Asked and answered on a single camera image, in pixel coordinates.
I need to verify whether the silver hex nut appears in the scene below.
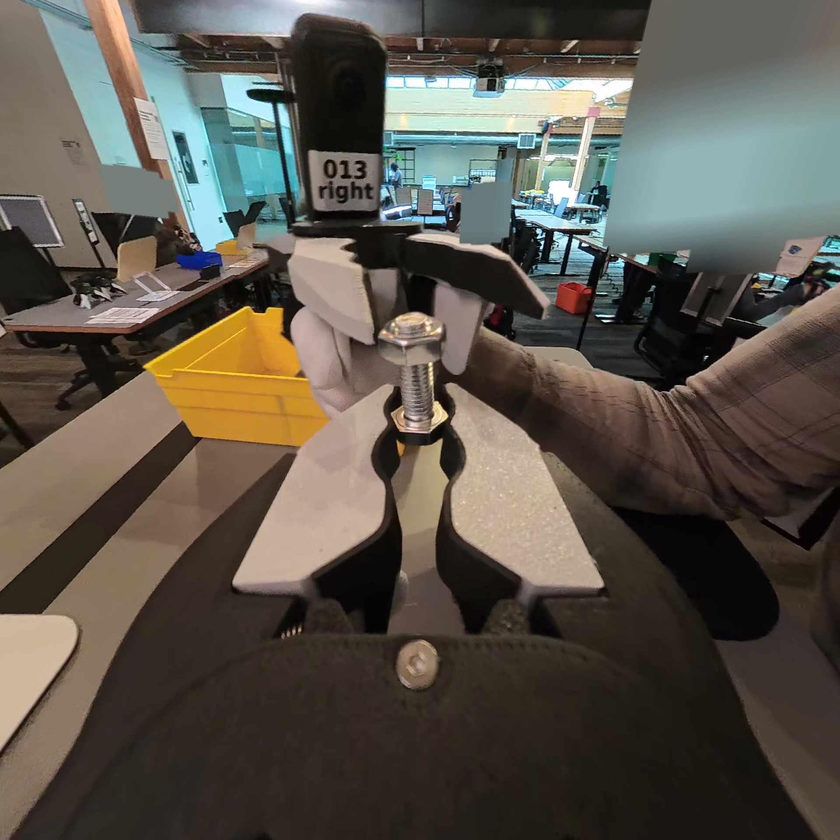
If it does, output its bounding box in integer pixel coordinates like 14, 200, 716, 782
393, 401, 454, 437

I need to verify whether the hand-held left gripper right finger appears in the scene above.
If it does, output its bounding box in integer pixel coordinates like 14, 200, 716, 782
436, 384, 606, 631

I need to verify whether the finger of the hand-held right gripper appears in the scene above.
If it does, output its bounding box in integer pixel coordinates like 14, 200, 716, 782
398, 234, 553, 376
287, 237, 384, 346

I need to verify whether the red bin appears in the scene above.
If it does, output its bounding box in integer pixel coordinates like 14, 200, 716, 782
556, 280, 595, 317

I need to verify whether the person's right forearm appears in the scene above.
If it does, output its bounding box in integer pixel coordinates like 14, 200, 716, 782
453, 287, 840, 522

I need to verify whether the wooden document stand white base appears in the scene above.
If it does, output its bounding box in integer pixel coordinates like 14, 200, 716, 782
0, 615, 80, 753

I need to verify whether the background office desk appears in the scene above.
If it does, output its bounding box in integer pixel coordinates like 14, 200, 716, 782
0, 250, 271, 338

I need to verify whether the person's right hand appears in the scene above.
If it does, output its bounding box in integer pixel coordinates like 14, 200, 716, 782
292, 315, 397, 418

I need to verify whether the yellow plastic bin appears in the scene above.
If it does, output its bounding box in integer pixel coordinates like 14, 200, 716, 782
145, 306, 332, 447

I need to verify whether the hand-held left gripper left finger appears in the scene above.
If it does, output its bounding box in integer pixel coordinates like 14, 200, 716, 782
234, 384, 405, 634

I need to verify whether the silver hex bolt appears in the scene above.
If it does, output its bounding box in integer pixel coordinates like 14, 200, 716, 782
378, 313, 447, 418

